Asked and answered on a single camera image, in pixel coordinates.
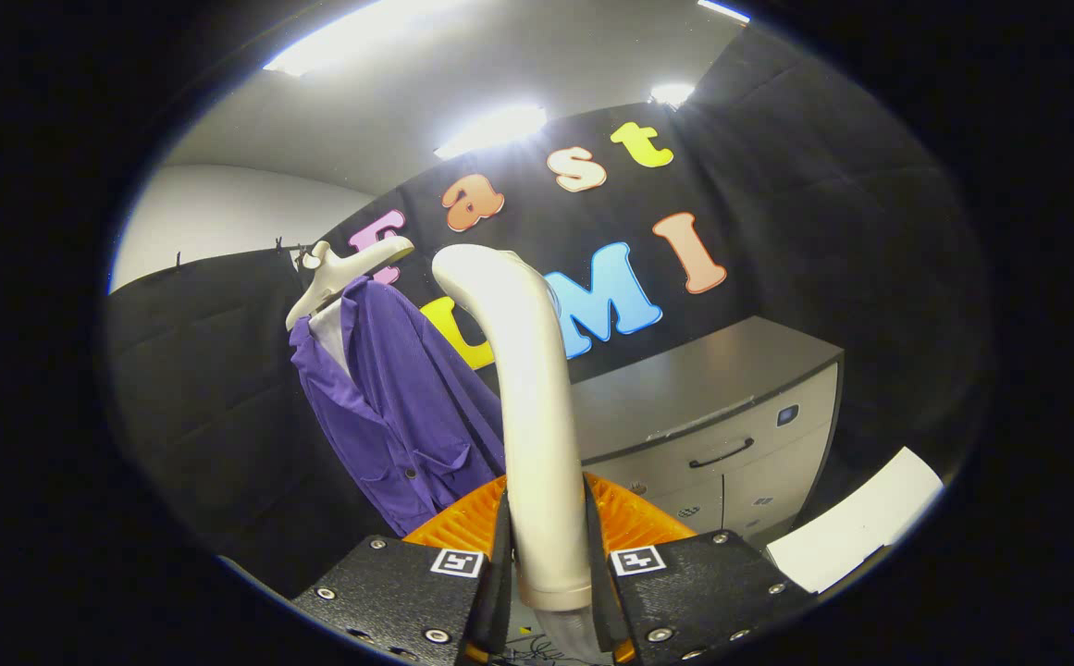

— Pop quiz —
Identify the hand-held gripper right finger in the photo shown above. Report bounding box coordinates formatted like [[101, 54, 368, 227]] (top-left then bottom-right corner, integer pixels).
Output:
[[583, 472, 815, 666]]

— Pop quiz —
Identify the white plastic hanger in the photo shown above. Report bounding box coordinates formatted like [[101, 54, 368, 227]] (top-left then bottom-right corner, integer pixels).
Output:
[[285, 236, 415, 332]]

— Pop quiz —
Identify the grey drawer cabinet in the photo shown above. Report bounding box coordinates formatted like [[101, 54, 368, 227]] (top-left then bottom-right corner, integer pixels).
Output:
[[569, 316, 845, 547]]

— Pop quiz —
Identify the purple jacket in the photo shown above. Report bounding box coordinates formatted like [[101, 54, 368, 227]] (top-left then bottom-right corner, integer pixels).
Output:
[[289, 276, 507, 537]]

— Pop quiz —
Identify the white flat board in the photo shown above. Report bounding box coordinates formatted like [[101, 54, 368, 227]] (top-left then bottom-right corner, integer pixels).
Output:
[[766, 447, 946, 595]]

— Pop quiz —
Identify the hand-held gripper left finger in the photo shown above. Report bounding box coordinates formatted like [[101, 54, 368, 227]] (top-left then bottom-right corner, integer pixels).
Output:
[[291, 474, 512, 666]]

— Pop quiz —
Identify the clear garment steamer hose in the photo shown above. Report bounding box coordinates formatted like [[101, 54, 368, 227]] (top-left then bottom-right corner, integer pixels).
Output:
[[532, 601, 611, 666]]

